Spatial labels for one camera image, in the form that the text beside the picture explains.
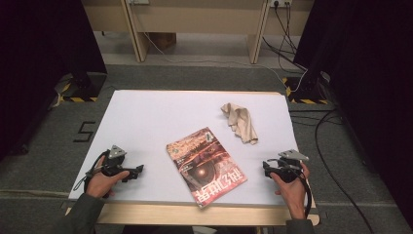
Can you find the black curtain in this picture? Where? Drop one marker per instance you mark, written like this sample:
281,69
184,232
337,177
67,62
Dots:
39,65
373,81

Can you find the black stand base hazard tape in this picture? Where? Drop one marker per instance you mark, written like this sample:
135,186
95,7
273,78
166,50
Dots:
87,86
305,91

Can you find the beige textured cloth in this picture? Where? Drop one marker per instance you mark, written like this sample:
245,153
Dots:
243,123

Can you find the cardboard box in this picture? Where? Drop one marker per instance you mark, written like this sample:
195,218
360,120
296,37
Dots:
164,39

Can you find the light wooden desk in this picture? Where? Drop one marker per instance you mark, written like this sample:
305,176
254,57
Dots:
195,16

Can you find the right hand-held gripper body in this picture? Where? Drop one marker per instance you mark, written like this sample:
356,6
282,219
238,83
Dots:
289,169

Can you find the white table cover sheet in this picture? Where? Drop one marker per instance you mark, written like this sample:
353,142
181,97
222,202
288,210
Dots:
162,110

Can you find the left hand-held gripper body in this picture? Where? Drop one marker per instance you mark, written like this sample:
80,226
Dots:
116,152

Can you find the person's right hand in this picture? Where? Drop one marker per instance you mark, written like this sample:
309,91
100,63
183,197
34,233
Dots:
295,195

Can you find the wall power outlet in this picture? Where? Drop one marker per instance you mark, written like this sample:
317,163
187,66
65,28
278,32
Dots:
281,2

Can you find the person's left hand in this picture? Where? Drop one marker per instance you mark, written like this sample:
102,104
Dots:
100,185

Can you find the wooden table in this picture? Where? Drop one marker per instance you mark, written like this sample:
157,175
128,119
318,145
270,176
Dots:
162,216

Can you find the glossy illustrated magazine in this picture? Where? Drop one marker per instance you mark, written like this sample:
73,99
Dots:
204,165

